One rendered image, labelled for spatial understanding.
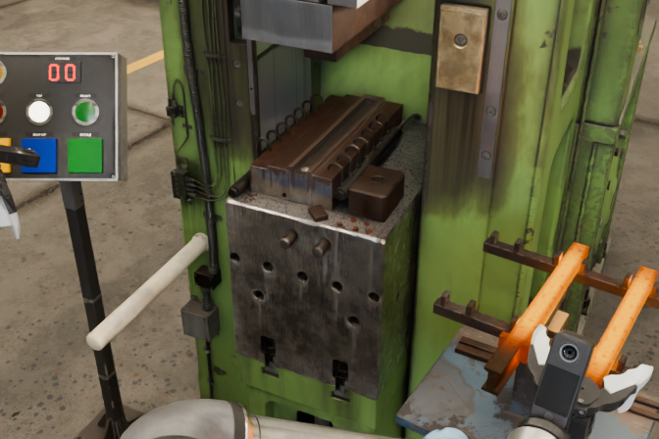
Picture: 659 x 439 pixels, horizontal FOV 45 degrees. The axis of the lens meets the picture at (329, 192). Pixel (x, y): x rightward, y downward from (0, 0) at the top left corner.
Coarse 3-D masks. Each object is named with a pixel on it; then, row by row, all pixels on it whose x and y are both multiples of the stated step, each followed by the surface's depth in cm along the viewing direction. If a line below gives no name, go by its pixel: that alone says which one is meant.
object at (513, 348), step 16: (576, 256) 139; (560, 272) 135; (576, 272) 138; (544, 288) 131; (560, 288) 131; (544, 304) 128; (528, 320) 124; (544, 320) 127; (512, 336) 120; (528, 336) 121; (496, 352) 117; (512, 352) 117; (528, 352) 119; (496, 368) 114; (512, 368) 119; (496, 384) 115
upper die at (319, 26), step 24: (240, 0) 156; (264, 0) 154; (288, 0) 152; (384, 0) 172; (264, 24) 157; (288, 24) 154; (312, 24) 152; (336, 24) 152; (360, 24) 163; (312, 48) 154; (336, 48) 154
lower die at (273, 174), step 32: (352, 96) 204; (320, 128) 188; (352, 128) 186; (384, 128) 191; (256, 160) 177; (288, 160) 175; (320, 160) 173; (352, 160) 176; (288, 192) 174; (320, 192) 170
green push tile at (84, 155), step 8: (72, 144) 172; (80, 144) 172; (88, 144) 172; (96, 144) 172; (72, 152) 172; (80, 152) 172; (88, 152) 172; (96, 152) 172; (72, 160) 172; (80, 160) 172; (88, 160) 172; (96, 160) 172; (72, 168) 172; (80, 168) 172; (88, 168) 172; (96, 168) 172
